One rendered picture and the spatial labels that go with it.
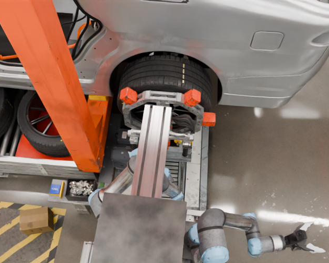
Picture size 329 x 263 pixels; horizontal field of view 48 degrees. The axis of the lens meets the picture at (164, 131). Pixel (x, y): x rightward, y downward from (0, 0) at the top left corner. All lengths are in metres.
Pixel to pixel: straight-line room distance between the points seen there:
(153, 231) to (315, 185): 2.59
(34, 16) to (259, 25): 1.19
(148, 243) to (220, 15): 1.35
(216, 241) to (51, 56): 1.04
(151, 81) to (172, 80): 0.13
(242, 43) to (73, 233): 2.01
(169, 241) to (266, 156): 2.50
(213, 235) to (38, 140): 1.76
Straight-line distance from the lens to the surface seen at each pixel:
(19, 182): 3.49
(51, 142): 2.98
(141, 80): 2.37
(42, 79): 1.78
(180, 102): 2.33
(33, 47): 1.60
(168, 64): 2.40
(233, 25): 2.12
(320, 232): 3.42
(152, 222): 1.09
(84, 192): 2.70
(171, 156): 3.20
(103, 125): 2.76
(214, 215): 1.71
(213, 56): 2.31
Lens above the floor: 3.09
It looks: 63 degrees down
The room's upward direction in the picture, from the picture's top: 1 degrees clockwise
